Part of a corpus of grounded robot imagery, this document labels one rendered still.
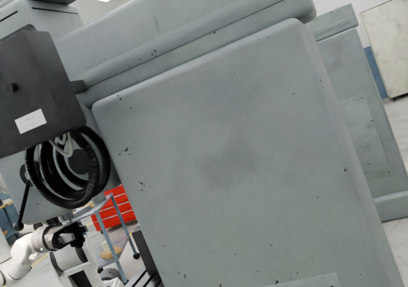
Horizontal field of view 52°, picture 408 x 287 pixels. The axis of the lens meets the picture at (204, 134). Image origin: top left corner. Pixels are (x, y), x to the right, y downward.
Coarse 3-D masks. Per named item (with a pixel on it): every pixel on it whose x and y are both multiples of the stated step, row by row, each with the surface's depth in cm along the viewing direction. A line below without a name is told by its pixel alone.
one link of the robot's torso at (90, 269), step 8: (88, 240) 204; (88, 248) 200; (48, 256) 199; (88, 256) 199; (96, 256) 206; (88, 264) 203; (96, 264) 202; (56, 272) 199; (64, 272) 204; (72, 272) 200; (80, 272) 203; (88, 272) 200; (96, 272) 205; (64, 280) 200; (72, 280) 204; (80, 280) 206; (88, 280) 207; (96, 280) 207
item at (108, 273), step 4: (108, 268) 245; (112, 268) 245; (104, 272) 238; (108, 272) 238; (112, 272) 239; (116, 272) 241; (100, 276) 236; (104, 276) 233; (108, 276) 233; (112, 276) 234; (116, 276) 237; (120, 276) 241; (120, 280) 238; (124, 284) 244
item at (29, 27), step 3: (27, 24) 104; (30, 24) 104; (24, 27) 103; (27, 27) 103; (30, 27) 104; (33, 27) 105; (18, 30) 104; (21, 30) 104; (33, 30) 105; (36, 30) 106; (12, 33) 105; (15, 33) 105; (6, 36) 106; (9, 36) 105; (0, 39) 107; (3, 39) 106; (0, 42) 106
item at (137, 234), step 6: (138, 228) 166; (132, 234) 163; (138, 234) 163; (138, 240) 163; (144, 240) 163; (138, 246) 164; (144, 246) 163; (144, 252) 164; (150, 252) 163; (144, 258) 164; (150, 258) 164; (144, 264) 164; (150, 264) 164; (150, 270) 164; (156, 270) 164
